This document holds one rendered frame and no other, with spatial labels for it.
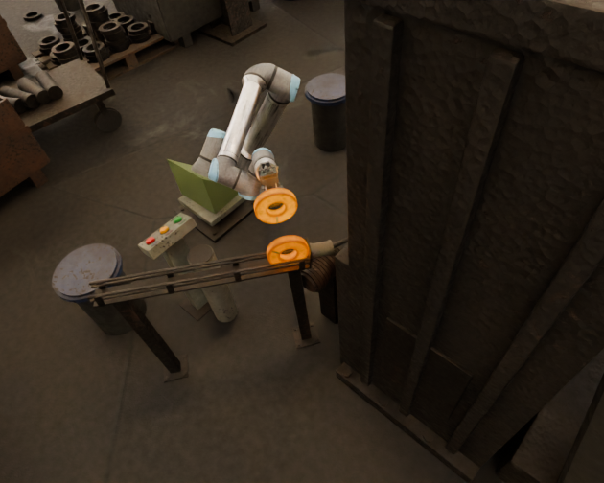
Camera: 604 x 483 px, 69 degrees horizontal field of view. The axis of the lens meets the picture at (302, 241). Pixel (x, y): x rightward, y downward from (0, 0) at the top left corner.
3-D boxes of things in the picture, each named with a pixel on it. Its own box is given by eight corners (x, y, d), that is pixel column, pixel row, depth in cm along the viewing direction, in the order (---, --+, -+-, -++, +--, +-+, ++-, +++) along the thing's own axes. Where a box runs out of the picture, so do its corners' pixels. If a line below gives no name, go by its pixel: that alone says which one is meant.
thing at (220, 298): (243, 310, 232) (219, 252, 192) (225, 327, 227) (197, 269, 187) (227, 298, 238) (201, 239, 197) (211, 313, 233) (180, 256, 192)
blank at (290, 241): (294, 270, 173) (292, 264, 175) (316, 245, 164) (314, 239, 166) (260, 264, 164) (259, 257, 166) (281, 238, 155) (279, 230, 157)
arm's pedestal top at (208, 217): (179, 203, 275) (177, 198, 272) (218, 174, 289) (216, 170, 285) (212, 227, 260) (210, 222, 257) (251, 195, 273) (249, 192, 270)
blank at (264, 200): (297, 191, 153) (295, 184, 155) (253, 197, 151) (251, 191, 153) (297, 219, 165) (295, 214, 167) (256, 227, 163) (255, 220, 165)
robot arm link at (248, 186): (233, 186, 192) (243, 161, 186) (258, 195, 195) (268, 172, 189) (231, 195, 184) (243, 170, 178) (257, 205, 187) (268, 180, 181)
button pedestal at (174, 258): (227, 294, 240) (196, 219, 192) (194, 325, 230) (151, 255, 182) (209, 279, 247) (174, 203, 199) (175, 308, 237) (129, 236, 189)
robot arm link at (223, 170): (253, 48, 201) (208, 171, 175) (278, 60, 205) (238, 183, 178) (246, 64, 212) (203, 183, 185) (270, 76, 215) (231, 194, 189)
